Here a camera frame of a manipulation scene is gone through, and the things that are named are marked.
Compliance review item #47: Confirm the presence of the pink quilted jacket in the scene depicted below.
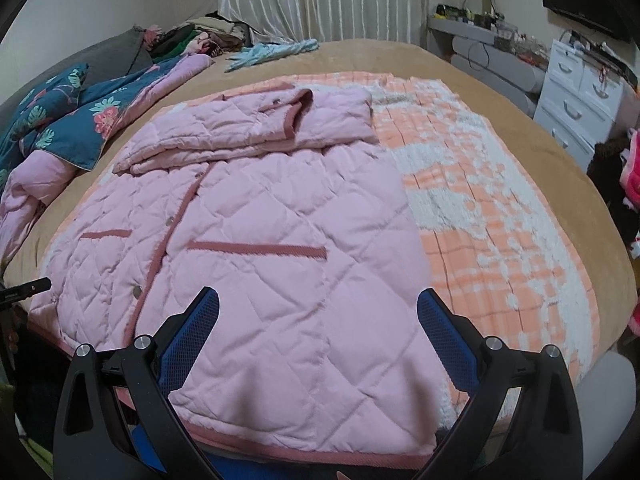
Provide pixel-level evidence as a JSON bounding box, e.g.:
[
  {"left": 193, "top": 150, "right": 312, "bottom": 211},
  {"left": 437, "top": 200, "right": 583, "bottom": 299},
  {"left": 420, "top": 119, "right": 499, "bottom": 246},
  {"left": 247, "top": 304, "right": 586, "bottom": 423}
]
[{"left": 29, "top": 84, "right": 445, "bottom": 469}]

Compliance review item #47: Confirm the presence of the pile of mixed clothes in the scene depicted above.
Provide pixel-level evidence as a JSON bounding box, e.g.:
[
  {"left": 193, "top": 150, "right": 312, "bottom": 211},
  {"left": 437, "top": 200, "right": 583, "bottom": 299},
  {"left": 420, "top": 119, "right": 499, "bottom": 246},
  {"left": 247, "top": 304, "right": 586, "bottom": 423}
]
[{"left": 142, "top": 12, "right": 253, "bottom": 62}]

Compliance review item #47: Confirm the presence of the orange white plaid blanket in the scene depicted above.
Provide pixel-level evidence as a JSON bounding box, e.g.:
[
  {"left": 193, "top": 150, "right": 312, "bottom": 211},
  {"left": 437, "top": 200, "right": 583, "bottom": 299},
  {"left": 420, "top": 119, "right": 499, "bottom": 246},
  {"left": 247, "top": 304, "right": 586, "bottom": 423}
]
[{"left": 30, "top": 73, "right": 599, "bottom": 380}]

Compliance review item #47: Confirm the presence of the blue floral pink quilt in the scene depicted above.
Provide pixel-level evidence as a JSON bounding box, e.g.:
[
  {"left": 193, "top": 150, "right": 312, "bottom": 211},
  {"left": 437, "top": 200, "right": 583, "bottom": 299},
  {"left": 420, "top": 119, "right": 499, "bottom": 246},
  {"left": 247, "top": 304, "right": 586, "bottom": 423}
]
[{"left": 1, "top": 54, "right": 213, "bottom": 266}]

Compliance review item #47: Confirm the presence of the grey pillow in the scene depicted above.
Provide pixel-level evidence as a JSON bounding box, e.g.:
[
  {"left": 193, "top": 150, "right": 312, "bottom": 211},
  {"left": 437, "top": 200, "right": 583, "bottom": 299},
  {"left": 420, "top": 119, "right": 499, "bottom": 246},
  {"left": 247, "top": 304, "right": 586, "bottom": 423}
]
[{"left": 0, "top": 26, "right": 152, "bottom": 128}]

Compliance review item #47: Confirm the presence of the pink yellow cloth bundle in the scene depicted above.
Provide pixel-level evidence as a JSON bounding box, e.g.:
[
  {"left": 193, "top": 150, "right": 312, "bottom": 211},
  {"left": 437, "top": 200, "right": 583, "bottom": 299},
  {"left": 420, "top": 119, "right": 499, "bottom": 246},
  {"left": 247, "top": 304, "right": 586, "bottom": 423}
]
[{"left": 620, "top": 130, "right": 640, "bottom": 337}]

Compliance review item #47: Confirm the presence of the white drawer dresser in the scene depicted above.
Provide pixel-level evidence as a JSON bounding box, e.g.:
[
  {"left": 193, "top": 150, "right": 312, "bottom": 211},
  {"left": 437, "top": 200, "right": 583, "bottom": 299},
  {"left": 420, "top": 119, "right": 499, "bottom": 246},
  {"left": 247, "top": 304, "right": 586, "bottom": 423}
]
[{"left": 534, "top": 40, "right": 639, "bottom": 169}]

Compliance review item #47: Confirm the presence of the light blue striped garment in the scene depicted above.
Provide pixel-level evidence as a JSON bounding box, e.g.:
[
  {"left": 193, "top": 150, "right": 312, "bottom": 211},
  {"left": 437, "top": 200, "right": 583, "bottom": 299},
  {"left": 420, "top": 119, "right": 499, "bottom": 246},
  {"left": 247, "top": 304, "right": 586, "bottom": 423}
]
[{"left": 226, "top": 38, "right": 320, "bottom": 73}]

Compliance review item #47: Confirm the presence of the grey curved wall shelf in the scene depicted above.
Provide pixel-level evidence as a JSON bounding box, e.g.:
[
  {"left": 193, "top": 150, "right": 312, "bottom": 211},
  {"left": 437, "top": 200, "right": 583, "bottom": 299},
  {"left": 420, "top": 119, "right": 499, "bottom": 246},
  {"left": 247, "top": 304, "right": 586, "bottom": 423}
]
[{"left": 426, "top": 15, "right": 544, "bottom": 117}]

